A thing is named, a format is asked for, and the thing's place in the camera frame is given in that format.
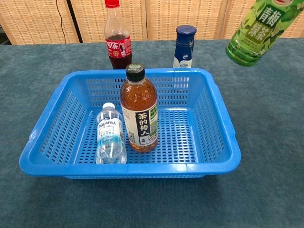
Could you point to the brown tea bottle black cap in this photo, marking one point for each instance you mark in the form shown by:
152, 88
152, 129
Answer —
139, 102

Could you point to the clear Aquafina water bottle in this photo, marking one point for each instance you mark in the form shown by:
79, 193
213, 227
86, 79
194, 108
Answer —
110, 142

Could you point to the blue white milk bottle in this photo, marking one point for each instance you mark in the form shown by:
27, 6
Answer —
184, 47

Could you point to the green tea bottle green cap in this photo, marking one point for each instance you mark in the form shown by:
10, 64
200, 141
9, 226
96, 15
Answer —
256, 35

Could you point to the blue perforated plastic basket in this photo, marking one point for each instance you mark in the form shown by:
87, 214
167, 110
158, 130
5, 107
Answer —
166, 167

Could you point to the cola bottle red cap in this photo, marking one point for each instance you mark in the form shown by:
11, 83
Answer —
118, 51

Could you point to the teal table cloth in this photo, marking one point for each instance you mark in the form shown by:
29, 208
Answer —
152, 204

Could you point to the bamboo folding screen panel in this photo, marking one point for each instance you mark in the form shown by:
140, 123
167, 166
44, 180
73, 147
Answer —
33, 16
209, 14
92, 19
237, 14

